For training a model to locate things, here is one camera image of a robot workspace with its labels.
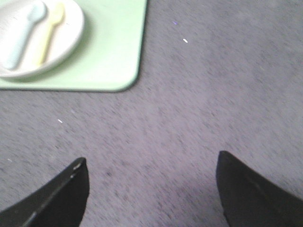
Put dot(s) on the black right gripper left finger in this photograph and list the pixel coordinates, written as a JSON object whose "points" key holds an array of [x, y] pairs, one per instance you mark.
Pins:
{"points": [[59, 203]]}

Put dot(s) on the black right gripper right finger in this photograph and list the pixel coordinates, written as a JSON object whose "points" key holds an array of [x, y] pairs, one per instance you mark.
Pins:
{"points": [[250, 200]]}

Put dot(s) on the white round plate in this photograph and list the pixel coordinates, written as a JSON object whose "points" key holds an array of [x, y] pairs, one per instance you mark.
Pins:
{"points": [[65, 38]]}

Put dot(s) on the yellow plastic fork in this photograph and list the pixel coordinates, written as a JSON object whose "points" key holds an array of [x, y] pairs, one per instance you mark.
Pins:
{"points": [[56, 15]]}

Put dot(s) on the light green plastic tray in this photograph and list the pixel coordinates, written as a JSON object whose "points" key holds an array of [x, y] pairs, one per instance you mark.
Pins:
{"points": [[106, 58]]}

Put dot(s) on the light blue plastic spoon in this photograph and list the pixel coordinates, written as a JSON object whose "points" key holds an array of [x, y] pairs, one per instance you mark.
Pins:
{"points": [[35, 13]]}

